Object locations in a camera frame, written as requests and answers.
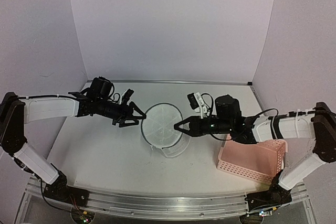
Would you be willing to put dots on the white mesh laundry bag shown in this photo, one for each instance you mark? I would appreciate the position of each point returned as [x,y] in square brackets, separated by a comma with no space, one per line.
[158,131]

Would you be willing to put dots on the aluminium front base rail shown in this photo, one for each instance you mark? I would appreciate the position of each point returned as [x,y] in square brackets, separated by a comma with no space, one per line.
[170,207]

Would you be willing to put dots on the pink perforated plastic basket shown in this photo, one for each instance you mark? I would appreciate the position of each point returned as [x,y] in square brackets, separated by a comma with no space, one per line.
[259,162]

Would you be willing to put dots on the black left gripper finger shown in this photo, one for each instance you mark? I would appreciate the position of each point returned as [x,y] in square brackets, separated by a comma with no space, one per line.
[127,123]
[137,113]

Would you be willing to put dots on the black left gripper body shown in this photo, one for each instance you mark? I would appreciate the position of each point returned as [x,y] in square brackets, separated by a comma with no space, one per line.
[112,112]

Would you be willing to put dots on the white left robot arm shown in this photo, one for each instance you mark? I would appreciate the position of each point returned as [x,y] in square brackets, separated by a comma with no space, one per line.
[21,116]

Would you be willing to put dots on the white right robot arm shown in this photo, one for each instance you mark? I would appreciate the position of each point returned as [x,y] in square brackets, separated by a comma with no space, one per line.
[224,117]

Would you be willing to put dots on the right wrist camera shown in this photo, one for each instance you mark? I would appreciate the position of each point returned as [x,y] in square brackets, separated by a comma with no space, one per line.
[197,103]

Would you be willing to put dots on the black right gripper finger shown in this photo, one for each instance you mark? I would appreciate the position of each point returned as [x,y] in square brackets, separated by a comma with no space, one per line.
[183,125]
[190,133]

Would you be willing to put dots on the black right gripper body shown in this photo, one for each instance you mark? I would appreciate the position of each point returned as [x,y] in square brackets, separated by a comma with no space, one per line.
[222,127]

